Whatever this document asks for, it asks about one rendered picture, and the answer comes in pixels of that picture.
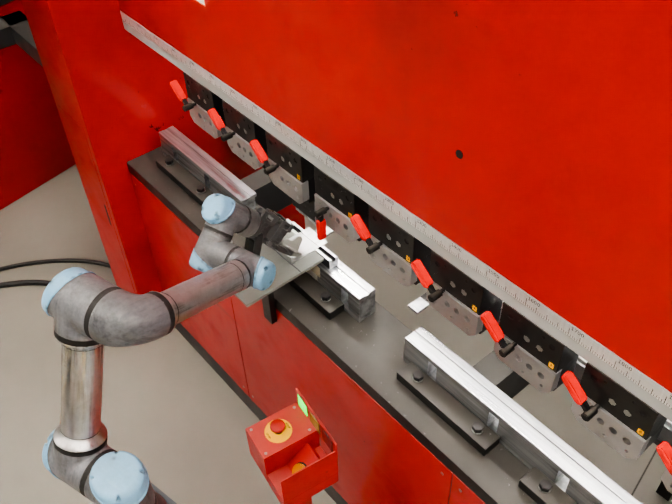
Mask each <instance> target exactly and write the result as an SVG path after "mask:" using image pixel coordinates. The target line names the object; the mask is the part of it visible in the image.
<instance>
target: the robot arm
mask: <svg viewBox="0 0 672 504"><path fill-rule="evenodd" d="M201 214H202V217H203V218H204V219H205V220H206V222H205V225H204V227H203V230H202V232H201V234H200V236H199V239H198V241H197V243H196V245H195V247H194V248H193V252H192V254H191V257H190V260H189V264H190V266H191V267H192V268H194V269H196V270H198V271H201V272H203V273H202V274H200V275H197V276H195V277H193V278H191V279H189V280H186V281H184V282H182V283H180V284H177V285H175V286H173V287H171V288H168V289H166V290H164V291H162V292H158V291H150V292H147V293H145V294H134V293H130V292H128V291H125V290H124V289H122V288H120V287H118V286H116V285H114V284H112V283H110V282H109V281H107V280H105V279H103V278H101V277H99V276H97V275H96V274H95V273H94V272H92V271H87V270H85V269H83V268H79V267H72V268H68V269H66V270H63V271H62V272H60V273H59V274H57V275H56V276H55V277H54V278H53V279H52V281H51V282H50V283H49V284H48V285H47V287H46V288H45V290H44V293H43V296H42V302H41V303H42V308H43V310H44V311H45V312H46V314H47V315H48V316H51V317H53V319H54V337H55V338H56V340H57V341H58V342H60V343H61V424H59V425H58V426H57V427H56V429H55V430H53V431H52V433H51V434H50V435H49V436H48V438H47V440H48V442H47V443H45V444H44V447H43V451H42V460H43V464H44V466H45V468H46V469H47V470H48V471H49V472H50V473H51V474H52V475H53V476H54V477H55V478H57V479H59V480H62V481H63V482H64V483H66V484H67V485H69V486H70V487H72V488H73V489H74V490H76V491H77V492H79V493H80V494H82V495H83V496H85V497H86V498H87V499H89V500H90V501H91V502H93V503H94V504H167V502H166V501H165V499H164V498H163V497H162V496H161V495H160V494H158V493H157V492H155V491H154V490H153V487H152V485H151V482H150V480H149V476H148V472H147V470H146V468H145V466H144V464H143V463H142V462H141V461H140V459H139V458H138V457H136V456H135V455H134V454H132V453H129V452H126V451H118V452H117V451H116V450H114V449H113V448H111V447H109V446H108V444H107V428H106V426H105V425H104V424H103V423H102V422H101V407H102V382H103V357H104V345H105V346H110V347H130V346H136V345H141V344H145V343H148V342H151V341H155V340H157V339H159V338H162V337H164V336H165V335H167V334H169V333H171V332H172V331H173V330H174V328H175V325H176V324H178V323H180V322H182V321H184V320H186V319H188V318H190V317H192V316H194V315H196V314H197V313H199V312H201V311H203V310H205V309H207V308H209V307H211V306H213V305H215V304H217V303H219V302H221V301H223V300H225V299H227V298H229V297H231V296H233V295H234V294H236V293H238V292H240V291H242V290H244V289H246V288H248V287H253V288H254V289H258V290H260V291H263V290H266V289H267V288H269V287H270V285H271V284H272V283H273V281H274V278H275V274H276V267H275V264H274V263H273V262H271V261H269V260H267V259H265V258H264V257H263V256H260V252H261V247H262V243H264V244H265V245H266V246H268V247H270V248H272V249H274V250H275V249H276V250H278V251H279V252H281V253H283V254H286V255H289V256H301V255H302V253H300V252H298V250H299V247H300V245H301V242H302V237H301V236H297V237H296V238H294V239H293V240H290V239H287V238H286V239H283V237H284V236H285V235H286V234H287V233H290V232H291V231H292V229H293V228H294V226H293V225H291V224H290V223H288V222H287V220H286V219H285V218H284V217H283V216H282V215H280V214H279V213H277V212H275V211H273V210H271V209H269V208H267V209H264V208H263V207H262V206H260V205H257V206H256V208H255V209H252V208H250V207H248V206H246V205H244V204H242V203H240V202H237V201H235V200H233V199H232V198H231V197H228V196H224V195H222V194H212V195H210V196H208V197H207V198H206V199H205V201H204V202H203V204H202V211H201ZM234 233H236V234H238V235H241V236H243V237H246V238H245V244H244V249H243V248H241V247H239V246H237V245H235V244H232V243H230V242H231V240H232V238H233V234H234Z"/></svg>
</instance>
